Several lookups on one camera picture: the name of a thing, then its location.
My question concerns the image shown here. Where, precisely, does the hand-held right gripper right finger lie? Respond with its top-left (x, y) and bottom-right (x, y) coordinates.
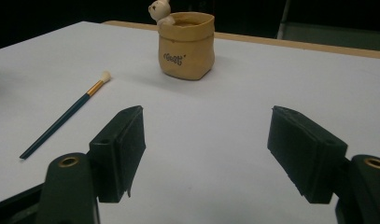
top-left (267, 105), bottom-right (348, 204)

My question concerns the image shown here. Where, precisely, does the dark blue handled brush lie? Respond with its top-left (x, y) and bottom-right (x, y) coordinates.
top-left (19, 70), bottom-right (112, 161)

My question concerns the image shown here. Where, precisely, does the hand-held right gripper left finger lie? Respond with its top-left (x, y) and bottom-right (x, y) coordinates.
top-left (89, 105), bottom-right (147, 203)

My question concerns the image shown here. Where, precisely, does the tan bear pen holder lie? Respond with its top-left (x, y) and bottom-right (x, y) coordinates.
top-left (148, 0), bottom-right (216, 81)

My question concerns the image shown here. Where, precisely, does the wooden table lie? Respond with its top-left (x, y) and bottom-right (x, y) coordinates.
top-left (102, 20), bottom-right (380, 61)

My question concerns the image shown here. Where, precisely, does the white table sheet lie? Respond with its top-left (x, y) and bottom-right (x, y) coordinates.
top-left (0, 21), bottom-right (380, 224)

